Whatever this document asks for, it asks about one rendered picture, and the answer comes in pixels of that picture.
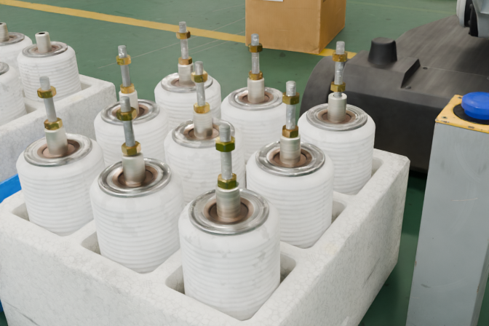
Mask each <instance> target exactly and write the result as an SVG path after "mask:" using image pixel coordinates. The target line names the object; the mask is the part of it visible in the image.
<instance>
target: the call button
mask: <svg viewBox="0 0 489 326"><path fill-rule="evenodd" d="M461 106H462V108H464V112H465V114H467V115H468V116H470V117H473V118H475V119H489V93H488V92H470V93H468V94H466V95H464V96H463V97H462V101H461Z"/></svg>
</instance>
